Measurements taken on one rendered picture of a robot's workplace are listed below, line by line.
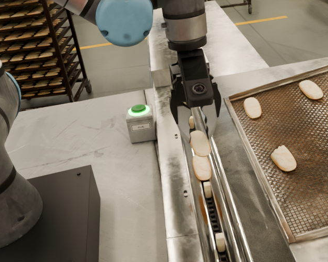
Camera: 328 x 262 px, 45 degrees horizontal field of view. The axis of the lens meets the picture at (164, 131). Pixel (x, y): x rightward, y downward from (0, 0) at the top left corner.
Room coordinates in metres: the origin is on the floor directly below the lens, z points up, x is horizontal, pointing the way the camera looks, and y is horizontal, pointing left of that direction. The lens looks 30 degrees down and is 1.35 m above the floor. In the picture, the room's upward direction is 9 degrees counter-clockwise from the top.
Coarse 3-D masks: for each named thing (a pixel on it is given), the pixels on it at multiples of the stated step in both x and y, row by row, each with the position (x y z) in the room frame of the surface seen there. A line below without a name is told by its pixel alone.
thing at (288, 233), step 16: (288, 80) 0.90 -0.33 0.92; (304, 80) 0.89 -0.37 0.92; (240, 96) 0.91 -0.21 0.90; (256, 96) 0.88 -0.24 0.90; (272, 96) 0.86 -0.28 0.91; (288, 96) 0.83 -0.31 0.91; (304, 96) 0.81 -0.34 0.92; (240, 112) 0.83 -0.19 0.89; (272, 112) 0.79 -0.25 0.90; (288, 112) 0.76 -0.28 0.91; (240, 128) 0.76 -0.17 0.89; (256, 128) 0.74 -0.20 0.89; (272, 128) 0.72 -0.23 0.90; (288, 128) 0.70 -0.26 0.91; (272, 144) 0.67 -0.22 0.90; (288, 144) 0.65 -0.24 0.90; (304, 144) 0.63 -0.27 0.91; (256, 160) 0.63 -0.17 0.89; (304, 160) 0.59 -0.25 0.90; (272, 176) 0.57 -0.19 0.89; (272, 192) 0.53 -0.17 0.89; (288, 192) 0.52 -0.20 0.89; (304, 192) 0.51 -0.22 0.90; (272, 208) 0.49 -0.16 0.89; (288, 208) 0.48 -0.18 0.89; (288, 224) 0.45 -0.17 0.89; (304, 224) 0.44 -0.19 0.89; (288, 240) 0.41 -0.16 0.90; (304, 240) 0.41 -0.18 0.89
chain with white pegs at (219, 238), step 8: (192, 120) 0.88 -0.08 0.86; (192, 128) 0.88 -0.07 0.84; (208, 184) 0.60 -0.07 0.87; (208, 192) 0.60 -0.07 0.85; (208, 200) 0.59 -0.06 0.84; (208, 208) 0.57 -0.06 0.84; (216, 216) 0.55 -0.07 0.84; (216, 224) 0.53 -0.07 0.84; (216, 240) 0.47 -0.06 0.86; (224, 248) 0.46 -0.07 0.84; (224, 256) 0.45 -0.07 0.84
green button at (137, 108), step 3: (135, 105) 0.93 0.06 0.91; (138, 105) 0.93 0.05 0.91; (141, 105) 0.93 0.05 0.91; (144, 105) 0.93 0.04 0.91; (132, 108) 0.92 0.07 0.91; (135, 108) 0.92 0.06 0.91; (138, 108) 0.91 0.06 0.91; (141, 108) 0.91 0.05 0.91; (144, 108) 0.91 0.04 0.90; (132, 111) 0.91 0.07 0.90; (135, 111) 0.90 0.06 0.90; (138, 111) 0.90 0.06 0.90; (141, 111) 0.90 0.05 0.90
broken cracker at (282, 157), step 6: (276, 150) 0.63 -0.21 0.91; (282, 150) 0.62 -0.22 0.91; (288, 150) 0.62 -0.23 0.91; (276, 156) 0.61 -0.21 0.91; (282, 156) 0.60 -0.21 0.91; (288, 156) 0.60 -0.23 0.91; (276, 162) 0.60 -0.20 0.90; (282, 162) 0.59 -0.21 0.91; (288, 162) 0.58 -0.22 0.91; (294, 162) 0.58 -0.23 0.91; (282, 168) 0.58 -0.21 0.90; (288, 168) 0.57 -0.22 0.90; (294, 168) 0.57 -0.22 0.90
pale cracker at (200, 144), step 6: (192, 132) 0.71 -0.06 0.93; (198, 132) 0.71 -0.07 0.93; (192, 138) 0.69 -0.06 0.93; (198, 138) 0.68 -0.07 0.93; (204, 138) 0.68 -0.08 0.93; (192, 144) 0.67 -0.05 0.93; (198, 144) 0.66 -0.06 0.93; (204, 144) 0.66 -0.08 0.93; (198, 150) 0.64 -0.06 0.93; (204, 150) 0.64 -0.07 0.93; (210, 150) 0.64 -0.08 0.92; (204, 156) 0.63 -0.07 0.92
